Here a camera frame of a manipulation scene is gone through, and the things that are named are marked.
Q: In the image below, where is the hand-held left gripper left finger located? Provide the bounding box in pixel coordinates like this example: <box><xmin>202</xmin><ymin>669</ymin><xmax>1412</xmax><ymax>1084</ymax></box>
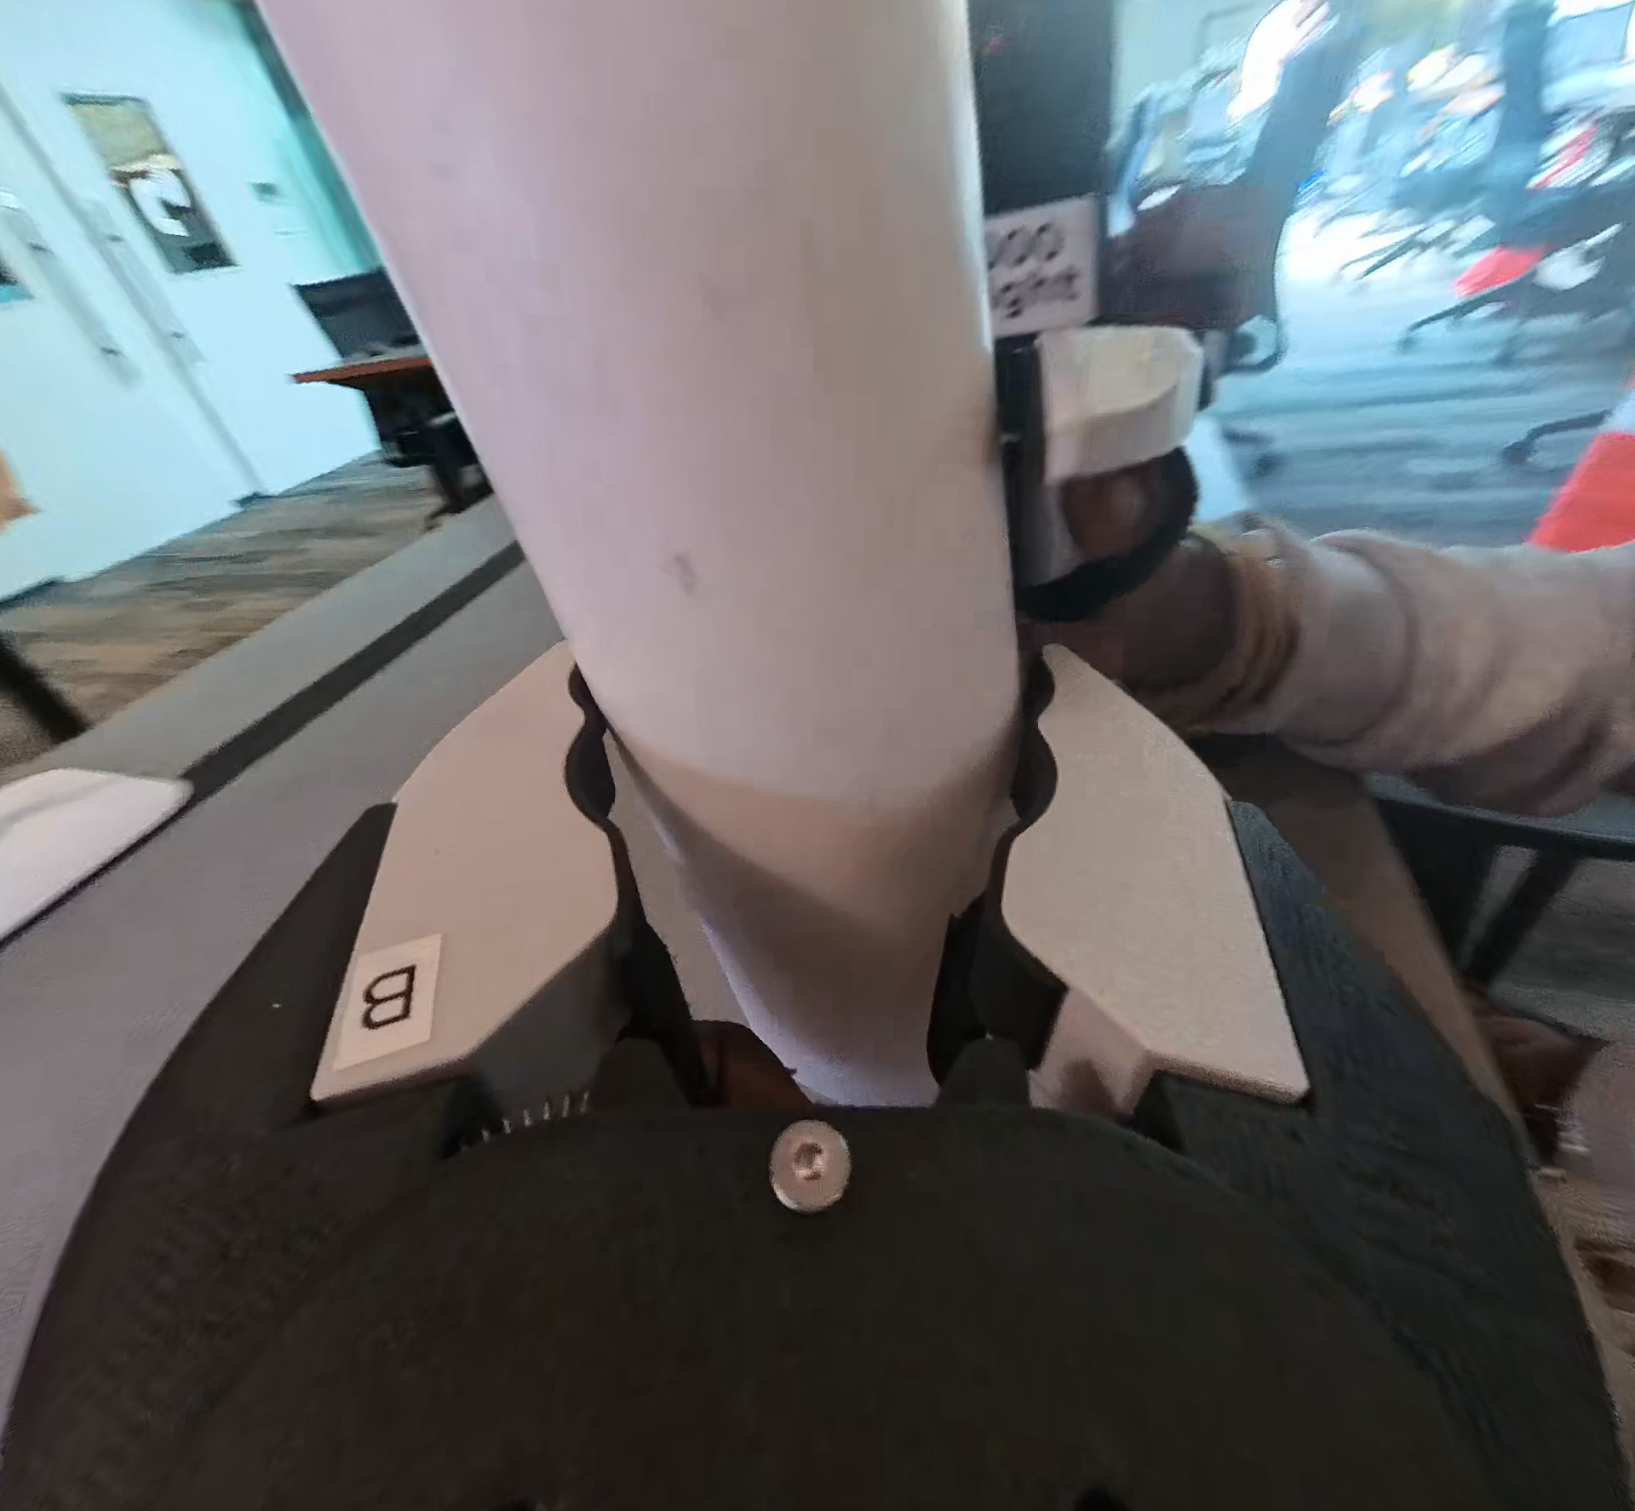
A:
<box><xmin>308</xmin><ymin>645</ymin><xmax>703</xmax><ymax>1110</ymax></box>

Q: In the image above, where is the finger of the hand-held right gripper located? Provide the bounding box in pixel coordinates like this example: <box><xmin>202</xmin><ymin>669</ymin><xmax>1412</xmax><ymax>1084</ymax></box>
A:
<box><xmin>1038</xmin><ymin>321</ymin><xmax>1210</xmax><ymax>480</ymax></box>

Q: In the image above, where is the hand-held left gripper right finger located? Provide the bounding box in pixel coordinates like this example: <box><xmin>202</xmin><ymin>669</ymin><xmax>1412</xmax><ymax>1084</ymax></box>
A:
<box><xmin>926</xmin><ymin>638</ymin><xmax>1313</xmax><ymax>1118</ymax></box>

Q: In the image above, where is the white bottle black cap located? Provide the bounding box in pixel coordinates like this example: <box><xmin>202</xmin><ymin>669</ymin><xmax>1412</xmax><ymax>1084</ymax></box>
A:
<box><xmin>221</xmin><ymin>0</ymin><xmax>1025</xmax><ymax>1106</ymax></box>

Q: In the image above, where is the person's right forearm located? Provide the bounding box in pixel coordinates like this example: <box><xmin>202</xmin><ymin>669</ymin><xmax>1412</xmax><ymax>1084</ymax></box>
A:
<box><xmin>1214</xmin><ymin>523</ymin><xmax>1635</xmax><ymax>819</ymax></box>

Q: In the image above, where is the neighbouring grey desk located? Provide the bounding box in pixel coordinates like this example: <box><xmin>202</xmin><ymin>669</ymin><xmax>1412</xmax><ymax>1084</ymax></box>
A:
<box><xmin>0</xmin><ymin>494</ymin><xmax>526</xmax><ymax>796</ymax></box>

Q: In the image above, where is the person's right hand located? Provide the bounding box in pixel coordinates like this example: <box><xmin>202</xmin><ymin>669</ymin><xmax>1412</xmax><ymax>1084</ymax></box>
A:
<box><xmin>1022</xmin><ymin>460</ymin><xmax>1274</xmax><ymax>720</ymax></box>

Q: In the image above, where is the black office chair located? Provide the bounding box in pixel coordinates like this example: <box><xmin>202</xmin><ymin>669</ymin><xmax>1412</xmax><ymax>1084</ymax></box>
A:
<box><xmin>1368</xmin><ymin>769</ymin><xmax>1635</xmax><ymax>988</ymax></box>

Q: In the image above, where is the orange traffic cone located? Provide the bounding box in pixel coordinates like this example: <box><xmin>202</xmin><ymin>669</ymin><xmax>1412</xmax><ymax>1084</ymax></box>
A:
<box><xmin>1525</xmin><ymin>379</ymin><xmax>1635</xmax><ymax>554</ymax></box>

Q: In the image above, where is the white door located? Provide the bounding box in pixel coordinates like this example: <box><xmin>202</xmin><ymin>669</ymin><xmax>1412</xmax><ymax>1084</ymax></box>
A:
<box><xmin>0</xmin><ymin>79</ymin><xmax>263</xmax><ymax>509</ymax></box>

